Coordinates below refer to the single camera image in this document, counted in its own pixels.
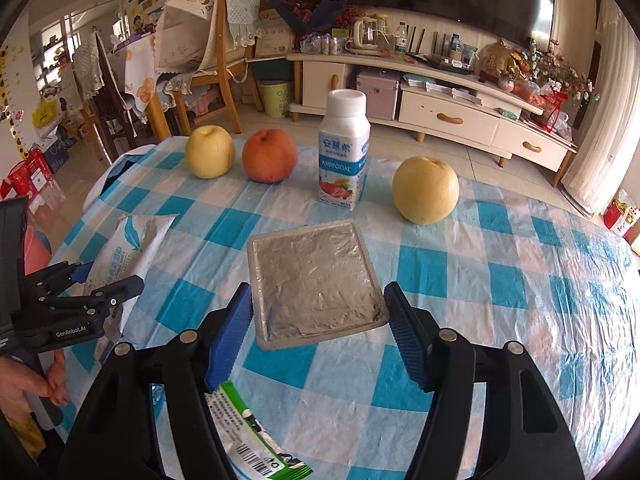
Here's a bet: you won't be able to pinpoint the red yellow gift bag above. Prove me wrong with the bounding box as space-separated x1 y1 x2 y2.
602 190 640 238

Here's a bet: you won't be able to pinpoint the white embroidered cloth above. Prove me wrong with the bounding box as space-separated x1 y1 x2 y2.
152 0 241 73

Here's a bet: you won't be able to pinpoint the pale green lace cloth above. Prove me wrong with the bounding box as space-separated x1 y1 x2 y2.
220 0 263 51

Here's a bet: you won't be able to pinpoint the square silver foil packet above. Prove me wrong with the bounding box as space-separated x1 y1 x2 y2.
246 220 391 352

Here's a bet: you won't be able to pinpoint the dark blue wrapped bouquet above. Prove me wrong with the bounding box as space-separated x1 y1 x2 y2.
267 0 353 36

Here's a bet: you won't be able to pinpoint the green white packet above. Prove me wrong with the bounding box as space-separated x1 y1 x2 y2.
205 381 315 480

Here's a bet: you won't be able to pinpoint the pink plastic stool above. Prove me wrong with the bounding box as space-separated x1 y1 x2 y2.
22 225 53 273

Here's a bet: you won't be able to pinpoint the artificial flower arrangement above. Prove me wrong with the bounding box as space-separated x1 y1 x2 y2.
525 37 601 106

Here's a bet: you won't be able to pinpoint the blue checkered tablecloth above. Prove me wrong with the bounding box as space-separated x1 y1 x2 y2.
47 132 640 480

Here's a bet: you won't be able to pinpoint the yellow plastic bag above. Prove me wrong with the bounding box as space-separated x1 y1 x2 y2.
32 100 60 128

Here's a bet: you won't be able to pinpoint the white wet wipes pouch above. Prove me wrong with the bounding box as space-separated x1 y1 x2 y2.
82 212 180 366

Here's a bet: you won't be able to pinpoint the white orange print cloth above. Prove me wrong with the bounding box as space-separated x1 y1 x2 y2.
122 35 161 113

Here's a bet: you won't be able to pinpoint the large yellow pear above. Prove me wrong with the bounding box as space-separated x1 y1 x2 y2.
391 156 460 226

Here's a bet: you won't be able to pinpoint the red apple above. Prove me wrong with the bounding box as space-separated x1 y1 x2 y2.
242 129 298 184

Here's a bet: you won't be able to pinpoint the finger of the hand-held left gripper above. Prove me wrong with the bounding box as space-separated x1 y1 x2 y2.
25 260 96 308
45 274 146 321

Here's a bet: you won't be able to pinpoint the green waste bin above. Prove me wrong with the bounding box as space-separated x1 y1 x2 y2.
257 80 293 118

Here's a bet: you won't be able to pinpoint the white curtain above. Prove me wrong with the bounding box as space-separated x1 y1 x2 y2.
560 0 640 218

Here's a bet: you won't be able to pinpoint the small yellow pear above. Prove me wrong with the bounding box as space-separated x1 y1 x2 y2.
186 125 236 179

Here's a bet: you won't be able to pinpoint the person's left hand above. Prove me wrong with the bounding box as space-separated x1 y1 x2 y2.
0 350 68 416

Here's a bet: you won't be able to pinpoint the white yogurt bottle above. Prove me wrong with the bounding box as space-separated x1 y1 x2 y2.
317 89 372 211

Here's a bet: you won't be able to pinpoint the pink storage case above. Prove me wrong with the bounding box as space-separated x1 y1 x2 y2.
356 71 401 122

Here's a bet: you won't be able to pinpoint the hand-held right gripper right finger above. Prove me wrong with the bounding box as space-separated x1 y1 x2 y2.
382 281 586 480

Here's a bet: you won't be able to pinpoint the wooden chair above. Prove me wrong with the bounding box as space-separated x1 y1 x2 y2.
150 0 261 143

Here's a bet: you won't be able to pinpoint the white electric kettle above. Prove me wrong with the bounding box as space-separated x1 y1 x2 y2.
347 16 388 56

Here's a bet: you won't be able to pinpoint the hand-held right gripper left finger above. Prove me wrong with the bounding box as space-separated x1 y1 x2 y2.
57 281 256 480

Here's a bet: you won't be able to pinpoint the cream television cabinet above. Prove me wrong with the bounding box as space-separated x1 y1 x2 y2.
286 47 578 173

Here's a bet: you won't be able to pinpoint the red gift boxes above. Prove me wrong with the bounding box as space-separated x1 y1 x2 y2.
0 149 51 201

